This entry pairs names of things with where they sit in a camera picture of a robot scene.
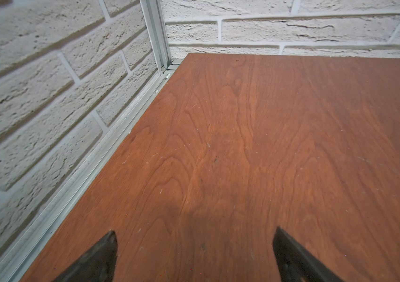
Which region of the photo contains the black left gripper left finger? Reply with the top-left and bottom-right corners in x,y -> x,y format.
53,230 -> 118,282

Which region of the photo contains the aluminium frame rail left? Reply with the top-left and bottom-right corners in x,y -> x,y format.
0,1 -> 168,282

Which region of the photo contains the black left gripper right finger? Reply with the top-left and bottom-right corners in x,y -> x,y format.
272,226 -> 342,282

